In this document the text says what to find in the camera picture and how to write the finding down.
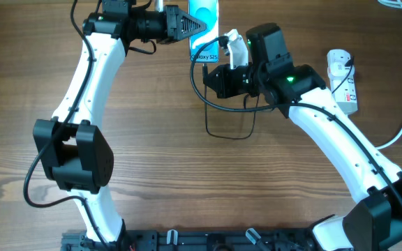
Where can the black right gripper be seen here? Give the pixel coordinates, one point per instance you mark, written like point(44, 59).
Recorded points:
point(225, 89)

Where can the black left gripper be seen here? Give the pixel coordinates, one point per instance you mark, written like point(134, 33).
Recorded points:
point(173, 17)

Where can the blue screen Galaxy smartphone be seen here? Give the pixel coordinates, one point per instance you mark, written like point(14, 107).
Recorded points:
point(208, 12)

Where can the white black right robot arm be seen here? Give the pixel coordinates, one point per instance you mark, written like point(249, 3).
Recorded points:
point(260, 64)

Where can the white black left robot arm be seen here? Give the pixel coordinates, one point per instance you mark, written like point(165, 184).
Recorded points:
point(71, 146)

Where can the white charger plug adapter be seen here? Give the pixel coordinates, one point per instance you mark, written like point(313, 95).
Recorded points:
point(338, 70)

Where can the white power strip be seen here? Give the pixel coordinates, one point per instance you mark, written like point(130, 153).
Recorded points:
point(343, 91)

